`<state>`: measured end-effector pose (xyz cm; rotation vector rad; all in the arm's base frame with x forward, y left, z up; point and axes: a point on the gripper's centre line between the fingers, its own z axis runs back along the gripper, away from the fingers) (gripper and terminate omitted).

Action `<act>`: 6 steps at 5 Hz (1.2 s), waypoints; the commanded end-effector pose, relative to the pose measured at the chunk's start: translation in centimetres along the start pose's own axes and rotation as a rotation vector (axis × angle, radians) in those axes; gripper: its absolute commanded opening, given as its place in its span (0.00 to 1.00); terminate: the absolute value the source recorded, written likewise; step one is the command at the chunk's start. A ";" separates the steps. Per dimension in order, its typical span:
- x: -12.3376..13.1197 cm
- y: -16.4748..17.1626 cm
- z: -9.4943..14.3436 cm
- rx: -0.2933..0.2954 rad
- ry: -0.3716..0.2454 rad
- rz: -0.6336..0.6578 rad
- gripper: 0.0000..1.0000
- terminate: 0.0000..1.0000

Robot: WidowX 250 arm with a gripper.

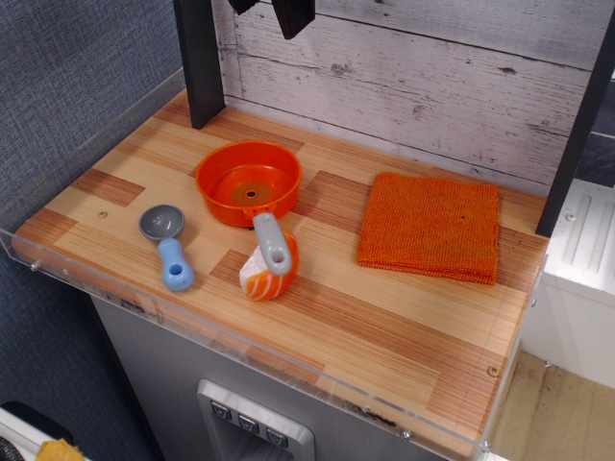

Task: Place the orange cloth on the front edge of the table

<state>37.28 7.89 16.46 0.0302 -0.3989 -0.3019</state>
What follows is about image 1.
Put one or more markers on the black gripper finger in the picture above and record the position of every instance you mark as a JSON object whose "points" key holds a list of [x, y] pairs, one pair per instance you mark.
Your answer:
{"points": [[242, 6], [294, 15]]}

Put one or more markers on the orange cloth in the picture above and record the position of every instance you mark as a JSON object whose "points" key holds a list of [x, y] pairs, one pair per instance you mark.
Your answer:
{"points": [[434, 227]]}

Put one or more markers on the grey blue toy scoop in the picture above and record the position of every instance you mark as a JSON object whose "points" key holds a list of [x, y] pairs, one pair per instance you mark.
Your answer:
{"points": [[163, 224]]}

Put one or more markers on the salmon sushi toy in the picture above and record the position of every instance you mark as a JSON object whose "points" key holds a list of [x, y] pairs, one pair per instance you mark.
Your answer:
{"points": [[258, 282]]}

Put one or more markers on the grey toy kitchen cabinet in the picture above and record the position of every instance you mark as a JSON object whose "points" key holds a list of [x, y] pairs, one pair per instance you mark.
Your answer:
{"points": [[164, 369]]}

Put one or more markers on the white side counter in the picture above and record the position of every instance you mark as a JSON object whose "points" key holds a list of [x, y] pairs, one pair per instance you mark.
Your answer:
{"points": [[570, 319]]}

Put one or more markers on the silver dispenser button panel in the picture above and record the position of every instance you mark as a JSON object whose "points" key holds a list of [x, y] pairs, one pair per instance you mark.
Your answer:
{"points": [[242, 429]]}

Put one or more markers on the yellow black object bottom left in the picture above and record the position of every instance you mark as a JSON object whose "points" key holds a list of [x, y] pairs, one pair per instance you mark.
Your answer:
{"points": [[24, 431]]}

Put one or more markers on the dark left frame post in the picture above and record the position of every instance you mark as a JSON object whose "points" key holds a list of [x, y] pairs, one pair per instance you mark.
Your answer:
{"points": [[202, 74]]}

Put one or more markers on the dark frame post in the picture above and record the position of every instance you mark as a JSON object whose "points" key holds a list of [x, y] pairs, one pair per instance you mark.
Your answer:
{"points": [[587, 113], [202, 74]]}

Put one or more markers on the orange toy pan grey handle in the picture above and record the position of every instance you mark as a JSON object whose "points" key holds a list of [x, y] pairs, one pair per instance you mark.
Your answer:
{"points": [[254, 184]]}

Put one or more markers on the dark right frame post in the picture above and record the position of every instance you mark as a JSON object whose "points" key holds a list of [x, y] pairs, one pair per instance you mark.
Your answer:
{"points": [[587, 113]]}

